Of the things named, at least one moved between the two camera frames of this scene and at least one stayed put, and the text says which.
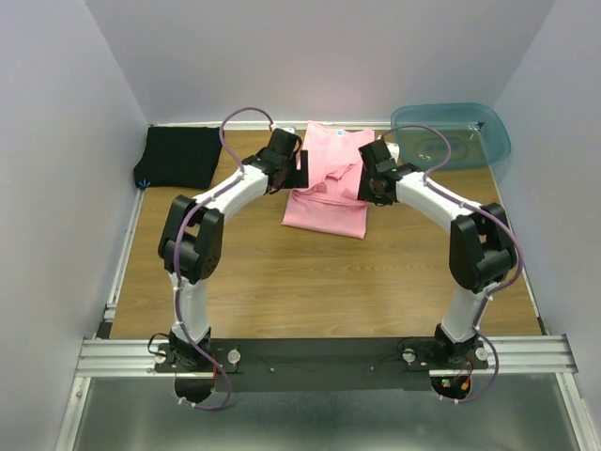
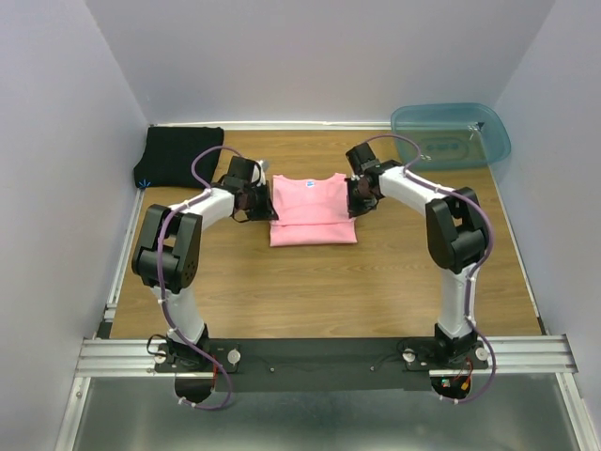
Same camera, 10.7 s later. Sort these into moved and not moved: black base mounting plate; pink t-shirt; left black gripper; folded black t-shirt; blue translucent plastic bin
Moved: pink t-shirt; left black gripper
Not moved: folded black t-shirt; black base mounting plate; blue translucent plastic bin
